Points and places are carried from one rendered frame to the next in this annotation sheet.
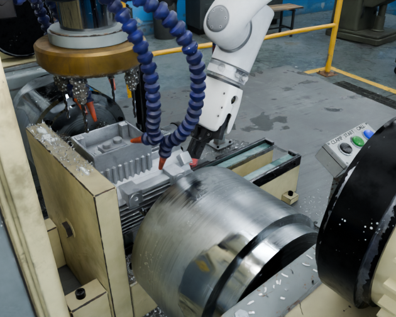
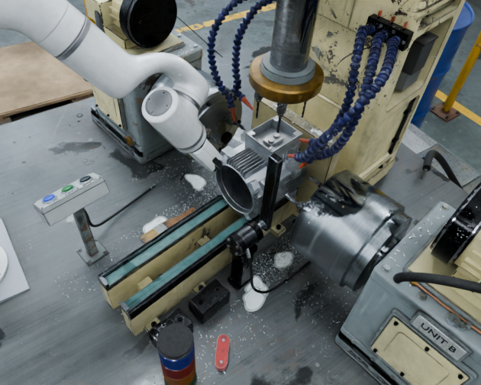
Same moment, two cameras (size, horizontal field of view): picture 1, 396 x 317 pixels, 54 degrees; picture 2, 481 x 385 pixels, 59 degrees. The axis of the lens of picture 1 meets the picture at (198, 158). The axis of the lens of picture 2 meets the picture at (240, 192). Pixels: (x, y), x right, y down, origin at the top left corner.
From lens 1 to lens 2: 1.59 m
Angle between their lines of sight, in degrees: 100
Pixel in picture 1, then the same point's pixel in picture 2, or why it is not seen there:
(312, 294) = (172, 45)
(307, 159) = (62, 369)
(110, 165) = (267, 127)
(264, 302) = (187, 50)
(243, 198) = not seen: hidden behind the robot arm
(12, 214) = not seen: hidden behind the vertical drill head
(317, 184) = (74, 312)
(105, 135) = (282, 149)
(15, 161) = not seen: hidden behind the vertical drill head
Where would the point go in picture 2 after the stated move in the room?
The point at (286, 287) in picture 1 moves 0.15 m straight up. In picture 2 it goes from (179, 53) to (175, 6)
